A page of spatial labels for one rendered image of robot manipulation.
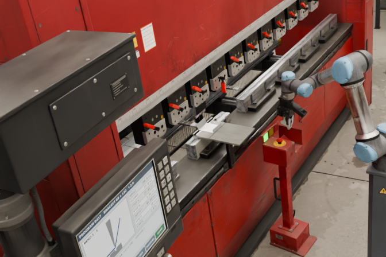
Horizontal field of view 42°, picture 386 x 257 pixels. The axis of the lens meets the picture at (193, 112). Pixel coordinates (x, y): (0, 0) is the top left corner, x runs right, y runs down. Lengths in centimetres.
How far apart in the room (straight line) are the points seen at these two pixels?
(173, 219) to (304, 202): 224
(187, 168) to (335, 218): 134
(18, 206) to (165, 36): 131
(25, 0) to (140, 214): 69
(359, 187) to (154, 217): 259
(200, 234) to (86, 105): 160
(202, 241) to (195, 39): 107
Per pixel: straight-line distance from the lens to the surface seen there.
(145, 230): 154
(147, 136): 235
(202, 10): 262
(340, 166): 419
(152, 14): 229
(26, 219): 132
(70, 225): 130
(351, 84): 251
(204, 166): 271
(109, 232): 140
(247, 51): 308
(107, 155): 185
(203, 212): 272
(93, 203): 135
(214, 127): 279
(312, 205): 380
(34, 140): 116
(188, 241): 266
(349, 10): 456
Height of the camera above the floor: 236
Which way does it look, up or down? 27 degrees down
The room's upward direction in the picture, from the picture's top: 9 degrees counter-clockwise
